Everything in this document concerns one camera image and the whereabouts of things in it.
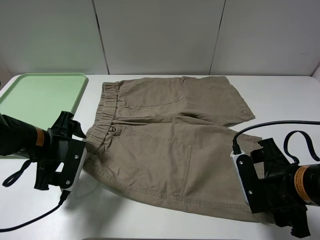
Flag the left camera black cable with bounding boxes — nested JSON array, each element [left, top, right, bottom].
[[0, 159, 70, 227]]

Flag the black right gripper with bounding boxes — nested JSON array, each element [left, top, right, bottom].
[[250, 138, 311, 237]]

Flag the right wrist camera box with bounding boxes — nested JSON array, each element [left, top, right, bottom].
[[230, 151, 262, 214]]

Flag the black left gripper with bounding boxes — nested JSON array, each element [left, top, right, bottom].
[[34, 111, 86, 190]]

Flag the green plastic tray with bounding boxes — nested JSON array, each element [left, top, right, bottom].
[[0, 73, 89, 119]]

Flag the khaki shorts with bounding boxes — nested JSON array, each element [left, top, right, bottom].
[[83, 76, 274, 224]]

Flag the right camera black cable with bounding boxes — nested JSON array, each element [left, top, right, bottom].
[[232, 120, 320, 163]]

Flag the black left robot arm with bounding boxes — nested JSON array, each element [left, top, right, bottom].
[[0, 111, 87, 192]]

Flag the camera black cable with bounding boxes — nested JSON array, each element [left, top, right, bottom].
[[232, 120, 320, 163], [0, 159, 70, 227]]

